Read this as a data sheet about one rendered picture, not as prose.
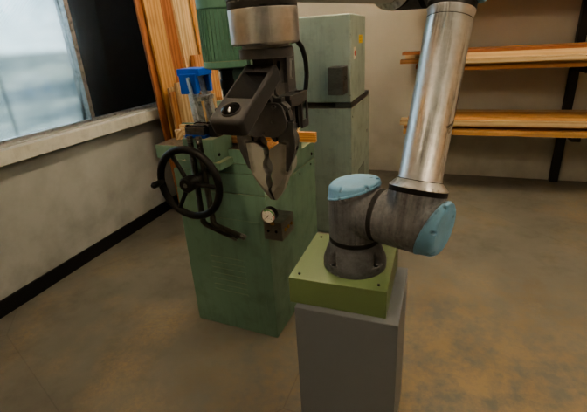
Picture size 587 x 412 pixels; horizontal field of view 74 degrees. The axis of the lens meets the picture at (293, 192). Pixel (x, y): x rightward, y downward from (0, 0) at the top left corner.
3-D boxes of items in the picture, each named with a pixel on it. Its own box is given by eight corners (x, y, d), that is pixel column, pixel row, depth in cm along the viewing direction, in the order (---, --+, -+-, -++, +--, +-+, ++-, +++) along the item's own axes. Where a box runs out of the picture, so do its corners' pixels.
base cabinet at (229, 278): (197, 318, 198) (174, 187, 173) (252, 260, 248) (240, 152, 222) (278, 339, 181) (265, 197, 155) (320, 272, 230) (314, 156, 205)
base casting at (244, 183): (176, 187, 173) (172, 167, 170) (241, 152, 222) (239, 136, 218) (265, 196, 156) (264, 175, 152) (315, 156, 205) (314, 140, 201)
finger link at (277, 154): (306, 189, 61) (302, 131, 58) (290, 204, 56) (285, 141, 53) (287, 188, 62) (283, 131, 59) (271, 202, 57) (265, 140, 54)
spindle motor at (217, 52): (195, 70, 157) (183, -17, 145) (219, 66, 172) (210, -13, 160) (232, 69, 150) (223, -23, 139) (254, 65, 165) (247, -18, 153)
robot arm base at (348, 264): (383, 246, 128) (384, 219, 124) (389, 280, 110) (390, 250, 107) (326, 245, 131) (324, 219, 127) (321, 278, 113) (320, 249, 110)
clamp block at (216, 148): (184, 161, 153) (180, 138, 150) (204, 151, 165) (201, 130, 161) (216, 163, 147) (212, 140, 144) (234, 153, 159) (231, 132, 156)
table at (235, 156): (141, 164, 163) (138, 150, 161) (186, 145, 189) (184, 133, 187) (271, 175, 140) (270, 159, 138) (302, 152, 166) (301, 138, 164)
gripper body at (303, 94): (311, 129, 59) (307, 44, 54) (287, 144, 52) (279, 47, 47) (265, 127, 62) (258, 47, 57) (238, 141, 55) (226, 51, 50)
